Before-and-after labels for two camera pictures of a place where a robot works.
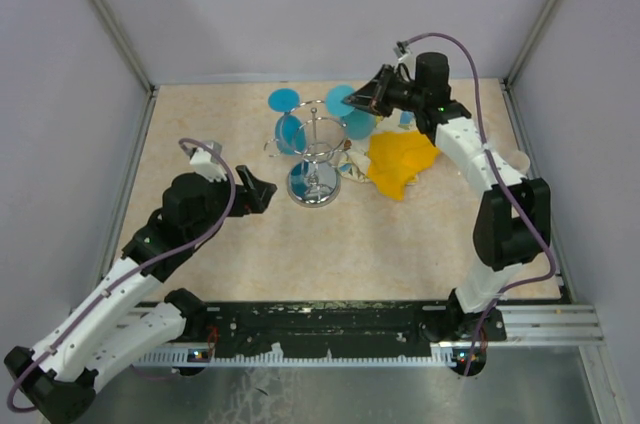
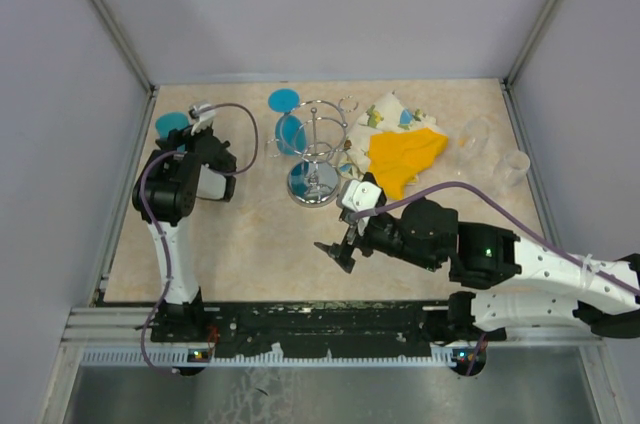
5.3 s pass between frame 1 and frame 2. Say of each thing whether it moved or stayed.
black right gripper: moved
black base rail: stayed
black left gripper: moved
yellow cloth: stayed
